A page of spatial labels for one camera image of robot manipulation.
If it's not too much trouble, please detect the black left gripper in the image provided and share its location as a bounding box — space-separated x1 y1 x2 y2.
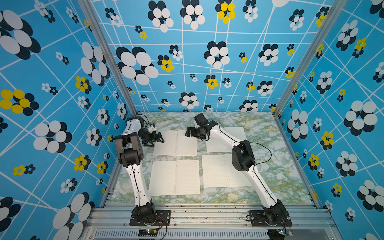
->
138 130 164 147

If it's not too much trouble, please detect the orange cover notebook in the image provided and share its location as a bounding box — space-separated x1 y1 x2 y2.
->
153 130 198 157

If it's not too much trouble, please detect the green cover notebook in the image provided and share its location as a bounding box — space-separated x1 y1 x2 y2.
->
149 160 201 196
206 126 246 153

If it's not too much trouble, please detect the lined notebook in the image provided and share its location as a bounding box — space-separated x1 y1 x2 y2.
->
202 155 252 188

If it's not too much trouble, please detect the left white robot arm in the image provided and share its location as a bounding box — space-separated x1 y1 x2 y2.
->
115 116 165 225

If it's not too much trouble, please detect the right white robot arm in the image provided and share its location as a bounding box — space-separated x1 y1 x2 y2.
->
185 121 293 227

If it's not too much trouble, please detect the left controller board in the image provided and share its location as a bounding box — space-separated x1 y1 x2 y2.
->
138 229 158 238

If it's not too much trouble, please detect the controller board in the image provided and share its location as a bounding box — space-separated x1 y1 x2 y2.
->
138 229 158 238
268 230 285 240

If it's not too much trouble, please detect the right controller board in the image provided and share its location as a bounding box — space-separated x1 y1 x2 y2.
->
268 230 285 240

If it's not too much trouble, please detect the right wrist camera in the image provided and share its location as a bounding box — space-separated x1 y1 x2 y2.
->
194 113 209 127

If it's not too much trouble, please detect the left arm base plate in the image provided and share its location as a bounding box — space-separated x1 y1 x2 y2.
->
129 209 171 227

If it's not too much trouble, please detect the aluminium frame rail front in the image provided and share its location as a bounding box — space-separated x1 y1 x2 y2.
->
81 204 342 240

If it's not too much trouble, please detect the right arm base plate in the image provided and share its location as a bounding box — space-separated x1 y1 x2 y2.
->
246 211 293 228

